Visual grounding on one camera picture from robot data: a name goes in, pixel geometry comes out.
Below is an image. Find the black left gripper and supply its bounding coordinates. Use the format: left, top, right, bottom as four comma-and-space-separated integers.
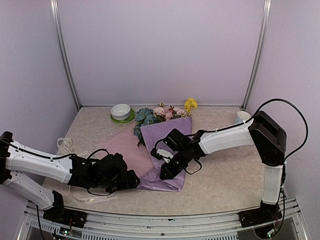
93, 169, 140, 193

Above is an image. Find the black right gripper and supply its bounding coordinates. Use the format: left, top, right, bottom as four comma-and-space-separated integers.
159, 149, 190, 180

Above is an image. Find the purple wrapping paper sheet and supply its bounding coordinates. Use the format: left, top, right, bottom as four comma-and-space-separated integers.
136, 116, 193, 193

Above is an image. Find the blue hydrangea fake flower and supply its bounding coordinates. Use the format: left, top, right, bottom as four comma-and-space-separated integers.
133, 107, 155, 147

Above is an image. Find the cream printed ribbon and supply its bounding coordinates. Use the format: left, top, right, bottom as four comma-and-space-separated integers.
56, 137, 118, 205

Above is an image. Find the pink wrapping paper sheet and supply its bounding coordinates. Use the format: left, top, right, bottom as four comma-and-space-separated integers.
95, 127, 154, 178

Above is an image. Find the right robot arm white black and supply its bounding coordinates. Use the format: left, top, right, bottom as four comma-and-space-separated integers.
153, 111, 287, 222

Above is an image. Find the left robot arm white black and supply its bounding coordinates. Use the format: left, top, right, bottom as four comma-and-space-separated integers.
0, 131, 140, 223

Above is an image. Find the green plate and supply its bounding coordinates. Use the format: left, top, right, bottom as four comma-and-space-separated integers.
110, 109, 135, 124

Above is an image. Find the white ceramic bowl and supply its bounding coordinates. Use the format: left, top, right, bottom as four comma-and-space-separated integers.
110, 103, 131, 121

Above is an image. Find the white blue paper cup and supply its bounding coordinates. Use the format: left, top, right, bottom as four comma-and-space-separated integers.
234, 110, 251, 124

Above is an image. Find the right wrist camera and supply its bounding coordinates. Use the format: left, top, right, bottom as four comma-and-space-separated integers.
150, 148, 174, 163

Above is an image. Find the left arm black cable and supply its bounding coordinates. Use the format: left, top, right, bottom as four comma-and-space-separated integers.
86, 148, 111, 161

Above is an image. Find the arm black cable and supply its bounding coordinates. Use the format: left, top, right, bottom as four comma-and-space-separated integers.
86, 148, 111, 161
251, 98, 309, 161

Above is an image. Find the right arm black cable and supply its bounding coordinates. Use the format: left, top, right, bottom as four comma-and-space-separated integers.
251, 98, 309, 161

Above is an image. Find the front aluminium rail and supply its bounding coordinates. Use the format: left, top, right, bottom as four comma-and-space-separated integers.
17, 197, 310, 240

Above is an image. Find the right aluminium frame post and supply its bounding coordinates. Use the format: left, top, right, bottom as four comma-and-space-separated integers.
241, 0, 272, 110

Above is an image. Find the aluminium frame post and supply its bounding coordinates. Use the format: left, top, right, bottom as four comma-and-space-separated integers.
241, 0, 272, 110
50, 0, 82, 111

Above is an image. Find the left aluminium frame post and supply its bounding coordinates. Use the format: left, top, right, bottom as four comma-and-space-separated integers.
50, 0, 82, 111

